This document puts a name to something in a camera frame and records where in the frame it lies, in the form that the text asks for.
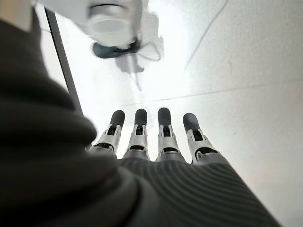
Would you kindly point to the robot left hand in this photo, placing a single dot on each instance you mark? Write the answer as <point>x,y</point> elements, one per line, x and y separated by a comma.
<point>71,184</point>

